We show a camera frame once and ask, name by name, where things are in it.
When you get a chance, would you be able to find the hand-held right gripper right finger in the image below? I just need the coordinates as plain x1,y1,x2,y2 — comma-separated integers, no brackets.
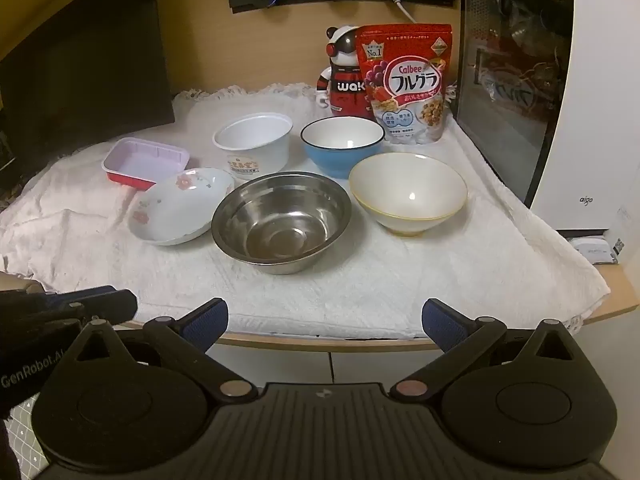
390,297,582,403

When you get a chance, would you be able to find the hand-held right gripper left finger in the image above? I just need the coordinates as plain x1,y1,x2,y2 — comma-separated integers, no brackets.
65,297,259,403

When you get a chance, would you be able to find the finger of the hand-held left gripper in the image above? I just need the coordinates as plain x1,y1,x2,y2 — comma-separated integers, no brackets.
45,285,119,308
75,290,139,324

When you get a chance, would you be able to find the white floral plate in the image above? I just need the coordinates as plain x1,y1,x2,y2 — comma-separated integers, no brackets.
129,167,236,247

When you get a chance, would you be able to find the stainless steel bowl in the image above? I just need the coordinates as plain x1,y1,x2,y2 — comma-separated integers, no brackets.
211,171,352,276

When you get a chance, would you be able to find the white yellow-rimmed ceramic bowl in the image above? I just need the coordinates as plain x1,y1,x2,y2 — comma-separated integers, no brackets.
348,153,468,237

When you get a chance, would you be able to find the red rectangular plastic tray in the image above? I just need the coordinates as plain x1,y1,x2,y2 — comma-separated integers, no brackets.
101,137,191,191

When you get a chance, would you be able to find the white plastic bowl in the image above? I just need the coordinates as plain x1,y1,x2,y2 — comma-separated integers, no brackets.
212,112,293,181

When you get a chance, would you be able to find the blue ceramic bowl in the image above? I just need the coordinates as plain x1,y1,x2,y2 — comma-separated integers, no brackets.
300,116,386,179

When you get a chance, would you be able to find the white fringed cloth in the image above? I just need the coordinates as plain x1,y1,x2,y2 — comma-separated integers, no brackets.
0,82,611,346

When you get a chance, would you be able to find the small white device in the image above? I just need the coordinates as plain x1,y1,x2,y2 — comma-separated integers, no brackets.
570,234,618,265

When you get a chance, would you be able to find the black monitor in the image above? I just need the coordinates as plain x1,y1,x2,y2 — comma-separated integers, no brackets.
0,0,176,196

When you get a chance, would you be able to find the red cereal bag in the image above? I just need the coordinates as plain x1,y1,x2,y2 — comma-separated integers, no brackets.
356,23,453,146

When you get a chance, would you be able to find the red black bear figurine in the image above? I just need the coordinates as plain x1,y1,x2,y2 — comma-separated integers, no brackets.
316,25,376,118

